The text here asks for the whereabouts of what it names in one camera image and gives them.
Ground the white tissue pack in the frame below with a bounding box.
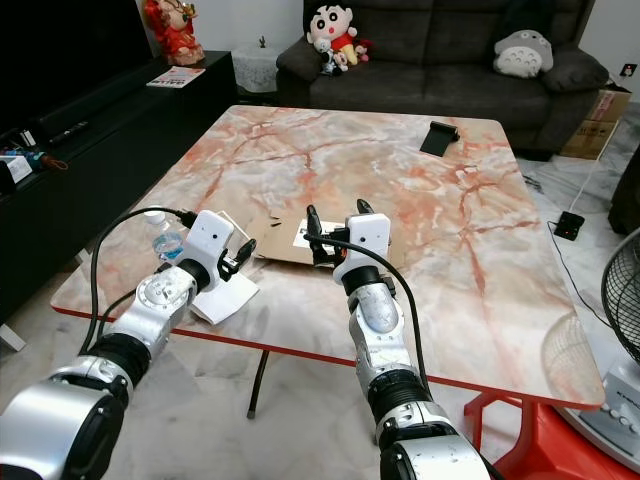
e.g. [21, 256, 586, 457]
[188, 272, 259, 325]

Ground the brown cardboard envelope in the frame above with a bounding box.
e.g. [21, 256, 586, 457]
[238, 210, 406, 269]

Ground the clear plastic water bottle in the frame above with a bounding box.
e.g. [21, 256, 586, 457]
[143, 210, 186, 263]

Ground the marble top folding table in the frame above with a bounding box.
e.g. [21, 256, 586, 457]
[50, 104, 608, 456]

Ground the black phone stand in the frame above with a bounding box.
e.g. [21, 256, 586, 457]
[419, 120, 461, 158]

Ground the black TV console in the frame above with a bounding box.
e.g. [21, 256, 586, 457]
[0, 50, 239, 351]

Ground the side table with lace cloth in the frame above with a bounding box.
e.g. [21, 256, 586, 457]
[230, 45, 286, 96]

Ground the cartoon boy plush doll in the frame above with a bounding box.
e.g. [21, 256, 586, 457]
[305, 3, 373, 77]

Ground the dark grey sofa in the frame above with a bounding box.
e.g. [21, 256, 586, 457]
[275, 0, 611, 161]

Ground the red white magazine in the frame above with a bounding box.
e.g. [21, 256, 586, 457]
[146, 66, 207, 89]

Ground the black remote control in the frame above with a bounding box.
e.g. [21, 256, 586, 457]
[50, 120, 91, 143]

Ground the black power adapter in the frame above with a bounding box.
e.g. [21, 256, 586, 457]
[556, 211, 586, 241]

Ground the grey Totoro plush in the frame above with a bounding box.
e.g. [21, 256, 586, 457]
[493, 28, 556, 80]

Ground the red gold figurine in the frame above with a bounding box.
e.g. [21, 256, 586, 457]
[143, 0, 206, 68]

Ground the small white box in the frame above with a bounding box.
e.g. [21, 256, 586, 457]
[0, 152, 36, 186]

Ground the brown cardboard box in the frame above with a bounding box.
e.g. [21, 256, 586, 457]
[560, 88, 633, 161]

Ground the black television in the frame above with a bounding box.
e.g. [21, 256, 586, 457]
[0, 0, 156, 146]

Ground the white floor fan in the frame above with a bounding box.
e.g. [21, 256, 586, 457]
[570, 225, 640, 471]

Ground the red plastic stool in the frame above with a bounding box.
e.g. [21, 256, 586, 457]
[465, 390, 640, 480]

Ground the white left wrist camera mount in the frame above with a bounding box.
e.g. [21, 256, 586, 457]
[182, 210, 237, 293]

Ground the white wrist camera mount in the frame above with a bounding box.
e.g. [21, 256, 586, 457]
[335, 213, 391, 283]
[182, 210, 237, 293]

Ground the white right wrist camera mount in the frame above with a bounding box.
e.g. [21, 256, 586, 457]
[335, 213, 391, 283]

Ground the white floor cable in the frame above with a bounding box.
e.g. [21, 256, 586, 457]
[580, 125, 606, 216]

